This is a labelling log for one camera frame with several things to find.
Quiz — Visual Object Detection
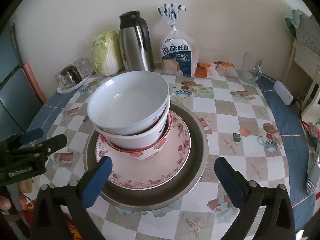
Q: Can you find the large stainless steel basin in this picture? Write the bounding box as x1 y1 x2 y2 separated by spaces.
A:
84 101 209 211

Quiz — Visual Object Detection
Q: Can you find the floral round plate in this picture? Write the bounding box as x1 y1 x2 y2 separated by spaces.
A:
95 111 191 191

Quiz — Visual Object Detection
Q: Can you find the white square bowl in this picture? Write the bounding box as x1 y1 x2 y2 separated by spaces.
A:
93 104 170 150

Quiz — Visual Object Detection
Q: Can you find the small white round bowl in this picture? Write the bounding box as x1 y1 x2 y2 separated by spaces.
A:
87 70 169 135

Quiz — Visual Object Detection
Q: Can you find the red strawberry rimmed bowl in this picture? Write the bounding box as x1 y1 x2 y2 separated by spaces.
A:
99 111 172 160

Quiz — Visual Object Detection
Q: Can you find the person's hand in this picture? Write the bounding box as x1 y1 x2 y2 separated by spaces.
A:
0 192 27 210

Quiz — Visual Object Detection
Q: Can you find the blue chair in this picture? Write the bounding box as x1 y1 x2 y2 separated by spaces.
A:
1 24 43 140

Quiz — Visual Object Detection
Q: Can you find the white tray with glasses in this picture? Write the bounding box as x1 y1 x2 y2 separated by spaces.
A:
55 58 93 94

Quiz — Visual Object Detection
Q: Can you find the checkered blue tablecloth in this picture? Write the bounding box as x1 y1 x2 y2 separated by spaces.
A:
26 67 318 240

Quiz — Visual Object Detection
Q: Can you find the napa cabbage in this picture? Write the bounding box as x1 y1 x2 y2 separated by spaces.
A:
92 30 124 76

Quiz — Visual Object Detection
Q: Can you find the white power bank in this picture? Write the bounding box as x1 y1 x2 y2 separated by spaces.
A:
273 81 294 105

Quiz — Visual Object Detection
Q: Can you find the stainless steel thermos jug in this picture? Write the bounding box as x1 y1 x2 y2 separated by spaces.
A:
119 10 155 72

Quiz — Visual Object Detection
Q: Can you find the orange snack packet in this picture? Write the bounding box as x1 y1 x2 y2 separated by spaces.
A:
214 61 238 77
194 63 217 78

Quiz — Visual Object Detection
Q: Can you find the toast bread bag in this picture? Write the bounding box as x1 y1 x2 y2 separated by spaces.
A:
158 3 199 77

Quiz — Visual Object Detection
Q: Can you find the white shelf rack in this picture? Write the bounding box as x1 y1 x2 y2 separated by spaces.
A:
282 10 320 120

